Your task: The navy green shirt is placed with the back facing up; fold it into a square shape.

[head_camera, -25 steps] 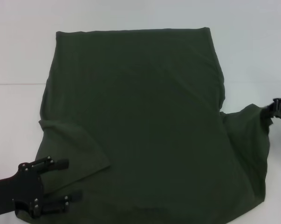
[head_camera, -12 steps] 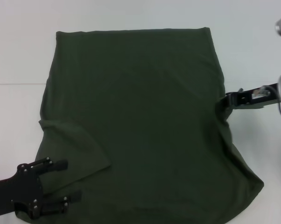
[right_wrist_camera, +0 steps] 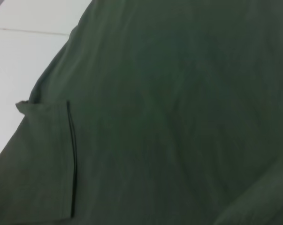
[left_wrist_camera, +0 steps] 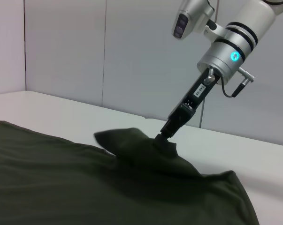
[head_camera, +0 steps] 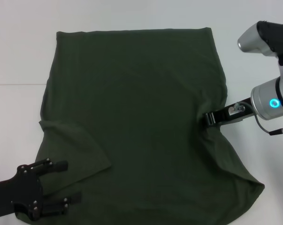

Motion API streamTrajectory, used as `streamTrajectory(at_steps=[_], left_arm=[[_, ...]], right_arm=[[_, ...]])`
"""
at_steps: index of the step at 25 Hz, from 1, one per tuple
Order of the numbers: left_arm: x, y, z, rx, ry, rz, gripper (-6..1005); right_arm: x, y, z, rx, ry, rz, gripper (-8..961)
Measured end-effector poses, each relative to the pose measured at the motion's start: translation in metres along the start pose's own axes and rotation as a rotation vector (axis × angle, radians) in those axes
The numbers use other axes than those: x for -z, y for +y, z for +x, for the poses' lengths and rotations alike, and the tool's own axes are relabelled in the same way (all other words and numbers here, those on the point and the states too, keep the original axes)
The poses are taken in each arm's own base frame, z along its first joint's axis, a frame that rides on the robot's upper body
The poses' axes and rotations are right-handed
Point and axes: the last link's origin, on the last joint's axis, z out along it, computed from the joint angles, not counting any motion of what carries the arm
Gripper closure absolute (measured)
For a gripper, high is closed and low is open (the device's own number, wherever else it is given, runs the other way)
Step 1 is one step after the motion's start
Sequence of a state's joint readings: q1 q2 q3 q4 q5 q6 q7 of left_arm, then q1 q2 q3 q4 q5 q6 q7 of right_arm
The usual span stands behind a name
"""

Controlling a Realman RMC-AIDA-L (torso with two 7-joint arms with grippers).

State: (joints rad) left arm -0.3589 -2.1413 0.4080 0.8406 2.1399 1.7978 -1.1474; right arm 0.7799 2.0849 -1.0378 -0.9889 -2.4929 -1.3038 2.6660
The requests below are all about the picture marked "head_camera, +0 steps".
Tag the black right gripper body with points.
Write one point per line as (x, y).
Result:
(223, 117)

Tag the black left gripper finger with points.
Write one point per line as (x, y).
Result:
(54, 207)
(60, 165)

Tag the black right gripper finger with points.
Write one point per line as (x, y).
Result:
(209, 119)

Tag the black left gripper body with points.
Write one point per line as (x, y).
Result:
(17, 192)

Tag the dark green t-shirt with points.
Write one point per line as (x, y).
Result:
(132, 105)

